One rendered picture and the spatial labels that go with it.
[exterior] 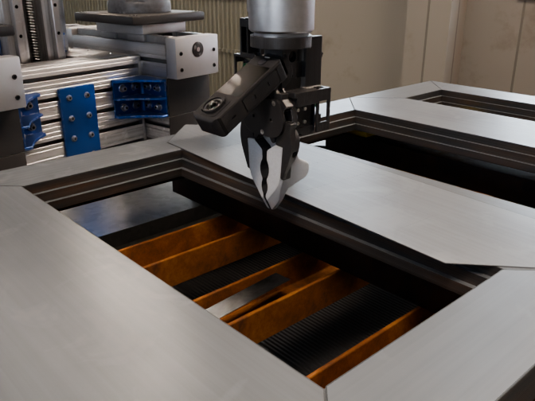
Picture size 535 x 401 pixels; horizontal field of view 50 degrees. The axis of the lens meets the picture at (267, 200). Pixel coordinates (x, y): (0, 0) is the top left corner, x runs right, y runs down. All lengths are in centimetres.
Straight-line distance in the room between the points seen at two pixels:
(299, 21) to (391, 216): 25
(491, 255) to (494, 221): 10
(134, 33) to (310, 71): 78
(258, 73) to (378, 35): 390
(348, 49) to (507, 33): 120
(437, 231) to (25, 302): 44
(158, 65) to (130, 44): 10
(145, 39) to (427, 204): 87
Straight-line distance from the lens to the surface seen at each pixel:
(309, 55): 71
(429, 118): 123
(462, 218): 73
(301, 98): 68
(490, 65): 422
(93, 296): 56
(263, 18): 66
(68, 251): 65
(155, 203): 123
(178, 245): 100
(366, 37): 460
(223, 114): 62
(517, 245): 68
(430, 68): 410
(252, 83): 65
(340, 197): 76
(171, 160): 97
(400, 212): 73
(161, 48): 137
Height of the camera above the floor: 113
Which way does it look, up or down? 22 degrees down
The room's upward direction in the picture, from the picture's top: straight up
